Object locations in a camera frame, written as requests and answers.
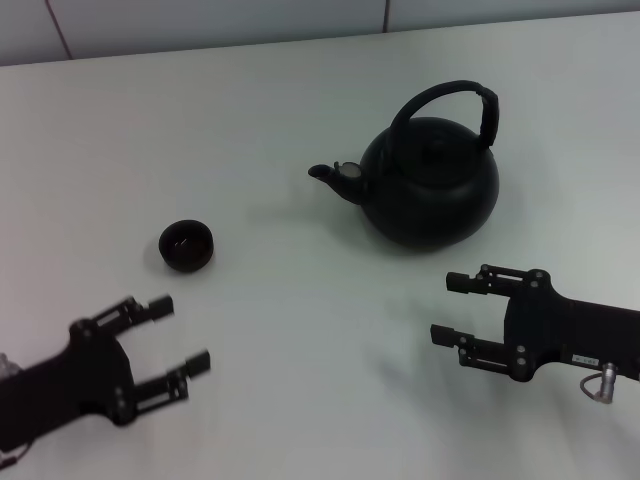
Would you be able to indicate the small dark teacup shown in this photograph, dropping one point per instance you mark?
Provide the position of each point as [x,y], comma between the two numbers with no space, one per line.
[187,250]

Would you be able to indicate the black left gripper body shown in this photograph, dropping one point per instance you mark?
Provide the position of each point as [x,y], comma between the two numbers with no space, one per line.
[60,385]

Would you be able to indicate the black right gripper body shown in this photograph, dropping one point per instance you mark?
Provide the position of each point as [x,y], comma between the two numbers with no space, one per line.
[575,330]

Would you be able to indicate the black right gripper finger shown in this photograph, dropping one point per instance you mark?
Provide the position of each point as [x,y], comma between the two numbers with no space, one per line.
[442,335]
[460,282]

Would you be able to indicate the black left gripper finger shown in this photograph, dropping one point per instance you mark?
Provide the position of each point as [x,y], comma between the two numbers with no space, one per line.
[197,362]
[160,306]

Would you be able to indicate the black round teapot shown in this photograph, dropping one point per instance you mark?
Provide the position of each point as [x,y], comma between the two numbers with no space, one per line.
[430,200]

